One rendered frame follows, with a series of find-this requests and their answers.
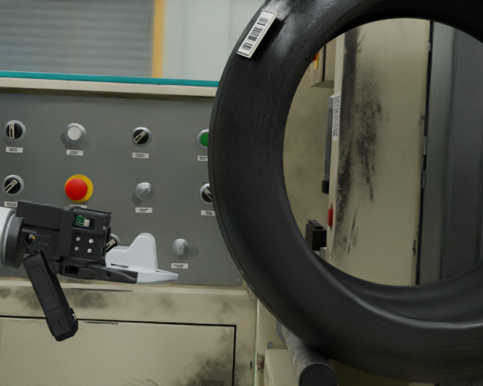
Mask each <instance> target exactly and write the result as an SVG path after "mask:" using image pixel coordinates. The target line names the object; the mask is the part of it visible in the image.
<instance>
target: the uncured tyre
mask: <svg viewBox="0 0 483 386"><path fill-rule="evenodd" d="M263 9H265V10H269V11H274V12H277V13H278V15H277V16H276V18H275V19H274V21H273V22H272V24H271V26H270V27H269V29H268V30H267V32H266V33H265V35H264V37H263V38H262V39H261V42H260V43H259V45H258V46H257V48H256V49H255V51H254V53H253V54H252V56H251V57H250V58H248V57H245V56H242V55H240V54H237V53H236V52H237V50H238V49H239V47H240V46H241V44H242V42H243V40H244V39H245V38H246V36H247V34H248V33H249V31H250V30H251V28H252V26H253V25H254V23H255V22H256V20H257V19H258V17H259V15H260V14H261V12H262V11H263ZM396 18H414V19H422V20H427V21H434V22H438V23H441V24H444V25H448V26H450V27H453V28H456V29H458V30H460V31H463V32H465V33H466V34H468V35H470V36H472V37H473V38H475V39H476V40H478V41H480V42H481V43H482V44H483V0H266V1H265V2H264V3H263V4H262V6H261V7H260V8H259V9H258V10H257V11H256V13H255V14H254V16H253V17H252V18H251V20H250V22H249V23H248V24H247V25H246V27H245V29H244V31H243V32H242V33H241V35H240V37H239V39H238V40H237V42H236V44H235V46H234V48H233V49H232V52H231V54H230V56H229V58H228V60H227V63H226V65H225V68H224V70H223V72H222V75H221V78H220V81H219V83H218V88H217V90H216V94H215V99H214V103H213V106H212V113H211V118H210V124H209V137H208V172H209V186H210V192H211V196H212V203H213V207H214V210H215V216H216V219H217V222H218V225H219V229H220V231H221V233H222V237H223V239H224V242H225V245H226V247H227V248H228V252H229V253H230V255H231V257H232V259H233V261H234V263H235V265H236V266H237V267H241V268H242V270H243V272H244V273H245V275H246V277H247V278H248V280H249V282H250V283H251V285H252V286H253V287H254V288H255V290H256V291H257V292H256V293H254V294H255V295H256V296H257V298H258V299H259V300H260V302H261V303H262V304H263V305H264V307H265V308H266V309H267V310H268V311H269V312H270V313H271V314H272V315H273V316H274V317H275V318H276V319H277V320H278V321H279V322H280V323H281V324H282V325H283V326H284V327H286V328H287V329H288V330H289V331H290V332H292V333H293V334H294V335H296V336H297V337H298V338H299V339H301V340H302V341H303V342H305V343H307V344H308V345H309V346H311V347H312V348H314V349H316V350H318V351H319V352H321V353H322V354H324V355H326V356H328V357H329V358H332V359H333V360H335V361H338V362H340V363H342V364H344V365H347V366H349V367H351V368H355V369H356V370H359V371H363V372H366V373H368V374H372V375H376V376H380V377H383V378H389V379H393V380H397V381H408V382H415V383H427V384H443V383H456V382H464V381H476V380H481V379H483V259H482V260H480V261H479V262H477V263H476V264H474V265H473V266H471V267H469V268H468V269H466V270H464V271H462V272H460V273H457V274H455V275H454V276H450V277H448V278H445V279H443V280H438V281H435V282H431V283H424V284H419V285H410V286H395V285H386V284H381V283H374V282H370V281H367V280H362V279H360V278H357V277H355V276H352V275H350V274H348V273H345V272H343V271H342V270H339V269H337V268H336V267H334V266H332V265H331V264H329V263H328V262H327V261H326V260H324V259H322V258H321V257H320V256H318V255H317V254H316V253H315V252H314V251H313V250H312V249H310V248H309V246H308V244H307V242H306V240H305V239H304V237H303V235H302V233H301V231H300V229H299V227H298V225H297V222H296V221H295V218H294V215H293V212H292V210H291V206H290V202H289V200H288V193H287V190H286V185H285V180H284V165H283V148H284V133H285V127H286V123H287V119H288V114H289V110H290V108H291V103H292V100H293V98H294V95H295V93H296V90H297V87H298V85H299V83H300V82H301V79H302V77H303V75H304V73H305V72H306V70H307V68H308V67H309V65H310V64H311V61H312V60H313V59H314V58H315V56H316V55H317V53H318V52H319V50H320V49H321V48H322V47H323V46H324V45H325V44H327V43H328V42H330V41H332V40H333V39H334V38H336V37H338V36H340V35H341V34H343V33H345V32H347V31H349V30H352V29H354V28H357V27H359V26H362V25H366V24H369V23H372V22H375V21H382V20H388V19H396Z"/></svg>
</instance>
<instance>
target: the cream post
mask: <svg viewBox="0 0 483 386"><path fill-rule="evenodd" d="M429 25H430V21H427V20H422V19H414V18H396V19H388V20H382V21H375V22H372V23H369V24H366V25H362V26H359V27H357V28H354V29H352V30H349V31H347V32H345V33H343V34H341V35H340V36H338V37H337V46H336V61H335V77H334V92H333V105H334V94H335V93H339V92H340V107H339V123H338V138H337V140H332V145H331V157H330V184H329V200H328V209H330V208H333V227H329V225H327V246H326V261H327V262H328V263H329V264H331V265H332V266H334V267H336V268H337V269H339V270H342V271H343V272H345V273H348V274H350V275H352V276H355V277H357V278H360V279H362V280H367V281H370V282H374V283H381V284H386V285H395V286H410V285H415V284H416V263H417V248H418V234H419V207H420V192H421V178H422V151H423V136H424V122H425V108H426V81H427V67H428V52H429ZM329 361H330V363H331V366H332V368H333V370H334V372H335V374H336V376H337V381H338V384H339V386H410V382H408V381H397V380H393V379H389V378H383V377H380V376H376V375H372V374H368V373H366V372H363V371H359V370H356V369H355V368H351V367H349V366H347V365H344V364H342V363H340V362H338V361H335V360H333V359H329Z"/></svg>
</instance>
